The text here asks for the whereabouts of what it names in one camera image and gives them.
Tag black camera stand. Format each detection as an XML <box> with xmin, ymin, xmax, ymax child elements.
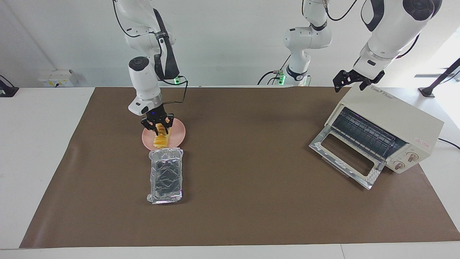
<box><xmin>418</xmin><ymin>58</ymin><xmax>460</xmax><ymax>98</ymax></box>

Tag aluminium foil tray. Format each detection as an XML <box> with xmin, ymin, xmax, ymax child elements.
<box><xmin>146</xmin><ymin>148</ymin><xmax>184</xmax><ymax>205</ymax></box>

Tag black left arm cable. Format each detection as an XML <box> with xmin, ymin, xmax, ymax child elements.
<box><xmin>325</xmin><ymin>0</ymin><xmax>421</xmax><ymax>60</ymax></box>

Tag glass oven door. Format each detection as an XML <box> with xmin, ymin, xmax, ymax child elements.
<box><xmin>308</xmin><ymin>129</ymin><xmax>386</xmax><ymax>190</ymax></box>

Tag pink round plate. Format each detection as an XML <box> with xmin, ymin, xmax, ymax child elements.
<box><xmin>142</xmin><ymin>118</ymin><xmax>187</xmax><ymax>152</ymax></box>

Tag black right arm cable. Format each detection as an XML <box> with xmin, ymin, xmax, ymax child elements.
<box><xmin>112</xmin><ymin>0</ymin><xmax>189</xmax><ymax>105</ymax></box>

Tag black left base cable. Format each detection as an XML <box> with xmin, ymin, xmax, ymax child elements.
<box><xmin>257</xmin><ymin>54</ymin><xmax>292</xmax><ymax>86</ymax></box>

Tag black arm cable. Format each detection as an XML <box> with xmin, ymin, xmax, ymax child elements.
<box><xmin>112</xmin><ymin>0</ymin><xmax>189</xmax><ymax>105</ymax></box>
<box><xmin>325</xmin><ymin>0</ymin><xmax>421</xmax><ymax>60</ymax></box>

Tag yellow sliced bread loaf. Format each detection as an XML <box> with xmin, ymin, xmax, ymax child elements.
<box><xmin>153</xmin><ymin>123</ymin><xmax>171</xmax><ymax>149</ymax></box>

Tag white power socket box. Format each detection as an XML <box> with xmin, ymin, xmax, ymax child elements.
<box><xmin>38</xmin><ymin>69</ymin><xmax>78</xmax><ymax>87</ymax></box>

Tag brown table mat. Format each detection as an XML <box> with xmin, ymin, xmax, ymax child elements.
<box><xmin>19</xmin><ymin>86</ymin><xmax>460</xmax><ymax>249</ymax></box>

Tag black oven power cable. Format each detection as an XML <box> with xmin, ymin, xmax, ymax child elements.
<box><xmin>438</xmin><ymin>138</ymin><xmax>460</xmax><ymax>150</ymax></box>

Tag cream toaster oven body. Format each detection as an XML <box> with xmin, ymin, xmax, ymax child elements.
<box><xmin>325</xmin><ymin>85</ymin><xmax>445</xmax><ymax>174</ymax></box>

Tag black table clamp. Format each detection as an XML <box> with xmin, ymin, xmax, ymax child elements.
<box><xmin>0</xmin><ymin>75</ymin><xmax>19</xmax><ymax>97</ymax></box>

